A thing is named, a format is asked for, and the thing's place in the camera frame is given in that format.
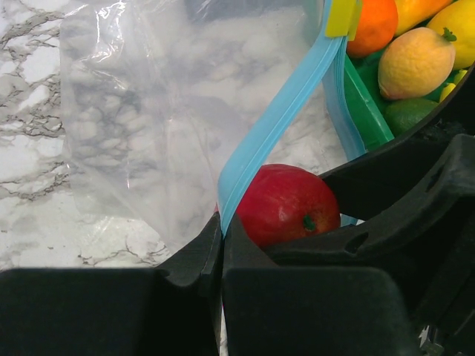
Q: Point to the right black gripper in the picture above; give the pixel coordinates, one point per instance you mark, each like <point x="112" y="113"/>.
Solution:
<point x="426" y="241"/>

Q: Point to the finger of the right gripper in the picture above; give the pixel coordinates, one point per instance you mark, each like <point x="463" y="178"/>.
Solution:
<point x="373" y="182"/>

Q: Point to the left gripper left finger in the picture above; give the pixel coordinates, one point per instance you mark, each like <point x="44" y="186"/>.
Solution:
<point x="170" y="309"/>

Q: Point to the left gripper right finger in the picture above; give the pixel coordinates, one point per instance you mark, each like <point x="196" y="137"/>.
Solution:
<point x="331" y="310"/>

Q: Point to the red apple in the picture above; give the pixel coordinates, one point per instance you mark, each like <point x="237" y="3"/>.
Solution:
<point x="284" y="203"/>

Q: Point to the green plastic tray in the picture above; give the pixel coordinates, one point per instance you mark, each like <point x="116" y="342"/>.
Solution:
<point x="367" y="104"/>

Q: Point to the green lime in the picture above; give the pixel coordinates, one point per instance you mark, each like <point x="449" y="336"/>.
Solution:
<point x="402" y="115"/>

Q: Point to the clear zip top bag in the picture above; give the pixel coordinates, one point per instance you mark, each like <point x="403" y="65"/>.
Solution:
<point x="170" y="107"/>

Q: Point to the yellow banana bunch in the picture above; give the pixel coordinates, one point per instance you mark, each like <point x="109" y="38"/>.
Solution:
<point x="446" y="90"/>

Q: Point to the yellow peach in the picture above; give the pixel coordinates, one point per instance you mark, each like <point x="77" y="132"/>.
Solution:
<point x="416" y="63"/>

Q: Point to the orange fruit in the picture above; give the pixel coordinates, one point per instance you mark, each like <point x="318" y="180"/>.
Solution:
<point x="376" y="28"/>

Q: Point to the yellow lemon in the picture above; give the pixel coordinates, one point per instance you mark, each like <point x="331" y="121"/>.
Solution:
<point x="458" y="18"/>

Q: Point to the orange yellow mango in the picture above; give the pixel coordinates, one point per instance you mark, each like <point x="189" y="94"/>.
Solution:
<point x="413" y="12"/>

